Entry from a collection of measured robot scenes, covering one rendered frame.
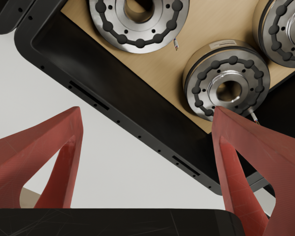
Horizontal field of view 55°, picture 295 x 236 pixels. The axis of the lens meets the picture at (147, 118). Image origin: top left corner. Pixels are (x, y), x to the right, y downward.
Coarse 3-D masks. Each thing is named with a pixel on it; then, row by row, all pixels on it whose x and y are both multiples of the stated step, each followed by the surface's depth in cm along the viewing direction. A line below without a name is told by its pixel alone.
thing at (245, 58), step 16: (208, 64) 32; (224, 64) 32; (240, 64) 32; (256, 64) 32; (192, 80) 34; (208, 80) 34; (256, 80) 34; (192, 96) 35; (256, 96) 35; (208, 112) 37; (240, 112) 37
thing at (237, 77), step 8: (232, 72) 33; (216, 80) 33; (224, 80) 33; (232, 80) 33; (240, 80) 33; (208, 88) 34; (216, 88) 34; (240, 88) 34; (248, 88) 34; (208, 96) 35; (216, 96) 34; (240, 96) 34; (216, 104) 35; (224, 104) 35; (232, 104) 35
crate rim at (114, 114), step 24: (48, 0) 22; (24, 24) 23; (24, 48) 24; (48, 72) 25; (72, 72) 26; (96, 96) 27; (120, 120) 28; (168, 144) 31; (192, 168) 33; (216, 192) 35
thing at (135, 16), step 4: (152, 4) 31; (128, 8) 31; (152, 8) 30; (128, 12) 30; (132, 12) 31; (136, 12) 32; (144, 12) 32; (148, 12) 31; (132, 16) 30; (136, 16) 31; (140, 16) 31; (144, 16) 30; (148, 16) 29; (136, 20) 30; (140, 20) 30
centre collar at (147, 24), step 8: (120, 0) 28; (152, 0) 28; (160, 0) 28; (120, 8) 28; (160, 8) 28; (120, 16) 29; (128, 16) 29; (152, 16) 29; (160, 16) 29; (128, 24) 29; (136, 24) 29; (144, 24) 29; (152, 24) 29
